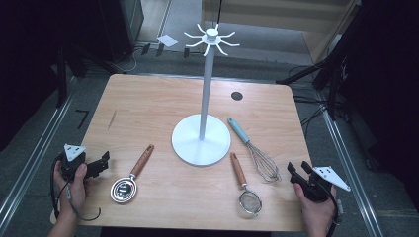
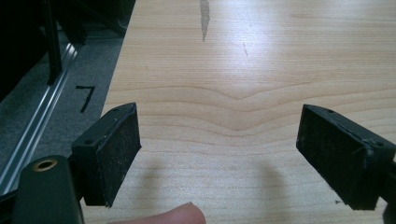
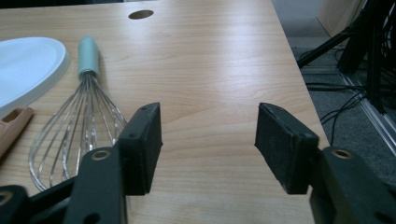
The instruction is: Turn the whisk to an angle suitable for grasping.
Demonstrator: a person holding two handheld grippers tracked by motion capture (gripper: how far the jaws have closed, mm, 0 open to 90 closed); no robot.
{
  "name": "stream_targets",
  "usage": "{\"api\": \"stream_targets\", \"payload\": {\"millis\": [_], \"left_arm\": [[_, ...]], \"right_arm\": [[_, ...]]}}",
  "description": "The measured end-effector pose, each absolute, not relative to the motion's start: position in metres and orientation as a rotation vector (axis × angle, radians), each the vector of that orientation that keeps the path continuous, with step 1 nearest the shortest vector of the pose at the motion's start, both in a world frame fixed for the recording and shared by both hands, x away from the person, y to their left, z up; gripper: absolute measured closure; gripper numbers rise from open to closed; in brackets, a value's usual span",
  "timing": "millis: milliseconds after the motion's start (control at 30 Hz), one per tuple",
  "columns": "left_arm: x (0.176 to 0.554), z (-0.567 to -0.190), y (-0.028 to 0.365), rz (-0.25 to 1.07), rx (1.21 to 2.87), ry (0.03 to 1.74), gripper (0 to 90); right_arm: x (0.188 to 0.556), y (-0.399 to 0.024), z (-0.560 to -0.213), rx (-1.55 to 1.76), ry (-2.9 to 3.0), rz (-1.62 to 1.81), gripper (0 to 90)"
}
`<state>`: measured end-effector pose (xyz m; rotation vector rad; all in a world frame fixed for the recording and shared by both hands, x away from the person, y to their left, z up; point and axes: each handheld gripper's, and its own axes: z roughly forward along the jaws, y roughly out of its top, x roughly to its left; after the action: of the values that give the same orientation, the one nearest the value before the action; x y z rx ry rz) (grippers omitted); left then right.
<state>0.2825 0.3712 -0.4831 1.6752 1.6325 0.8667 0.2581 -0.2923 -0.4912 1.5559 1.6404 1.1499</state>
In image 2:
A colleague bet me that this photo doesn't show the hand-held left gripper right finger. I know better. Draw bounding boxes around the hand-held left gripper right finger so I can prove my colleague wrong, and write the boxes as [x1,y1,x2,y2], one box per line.
[295,104,396,211]

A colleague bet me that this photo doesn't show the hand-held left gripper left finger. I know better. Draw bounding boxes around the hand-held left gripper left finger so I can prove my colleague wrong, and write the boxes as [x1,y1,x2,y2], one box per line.
[70,102,143,208]

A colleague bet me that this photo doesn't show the aluminium floor rail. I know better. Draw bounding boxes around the aluminium floor rail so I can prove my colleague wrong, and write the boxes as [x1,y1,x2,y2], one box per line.
[0,42,78,196]

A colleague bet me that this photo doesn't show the black upright stand pole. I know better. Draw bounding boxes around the black upright stand pole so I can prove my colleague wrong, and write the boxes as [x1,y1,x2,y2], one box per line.
[42,0,64,86]

